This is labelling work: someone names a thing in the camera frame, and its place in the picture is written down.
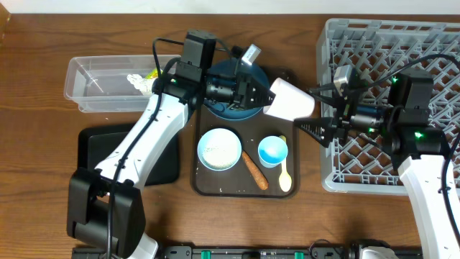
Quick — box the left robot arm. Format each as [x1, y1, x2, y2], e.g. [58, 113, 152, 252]
[67, 29, 275, 258]

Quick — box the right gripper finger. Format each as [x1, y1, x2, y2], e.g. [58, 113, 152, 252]
[308, 83, 336, 105]
[294, 117, 336, 148]

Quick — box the light blue cup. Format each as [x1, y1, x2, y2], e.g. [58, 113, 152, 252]
[257, 135, 288, 168]

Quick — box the dark blue plate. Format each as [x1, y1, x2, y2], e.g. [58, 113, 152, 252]
[208, 58, 270, 121]

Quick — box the pink white cup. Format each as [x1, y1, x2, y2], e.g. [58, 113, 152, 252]
[263, 78, 315, 122]

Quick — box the orange carrot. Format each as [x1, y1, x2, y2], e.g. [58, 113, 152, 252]
[241, 151, 269, 190]

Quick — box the cream plastic spoon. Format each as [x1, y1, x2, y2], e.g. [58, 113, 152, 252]
[279, 158, 292, 192]

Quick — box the grey dishwasher rack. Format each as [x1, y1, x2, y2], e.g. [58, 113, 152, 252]
[316, 19, 459, 195]

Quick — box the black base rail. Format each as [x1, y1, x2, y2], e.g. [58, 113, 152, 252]
[70, 245, 423, 259]

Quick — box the dark brown serving tray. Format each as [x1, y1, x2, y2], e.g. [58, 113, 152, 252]
[190, 106, 300, 199]

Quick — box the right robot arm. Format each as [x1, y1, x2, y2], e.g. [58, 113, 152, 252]
[294, 65, 459, 258]

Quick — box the clear plastic waste bin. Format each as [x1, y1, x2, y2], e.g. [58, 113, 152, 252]
[63, 54, 183, 114]

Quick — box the black waste bin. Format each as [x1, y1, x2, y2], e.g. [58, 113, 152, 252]
[77, 123, 180, 186]

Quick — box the yellow green snack wrapper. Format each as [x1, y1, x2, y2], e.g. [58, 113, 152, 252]
[144, 68, 159, 79]

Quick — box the white tissue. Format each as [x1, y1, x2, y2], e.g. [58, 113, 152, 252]
[126, 74, 157, 96]

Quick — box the light blue rice bowl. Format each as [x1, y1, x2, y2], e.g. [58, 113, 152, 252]
[197, 128, 242, 171]

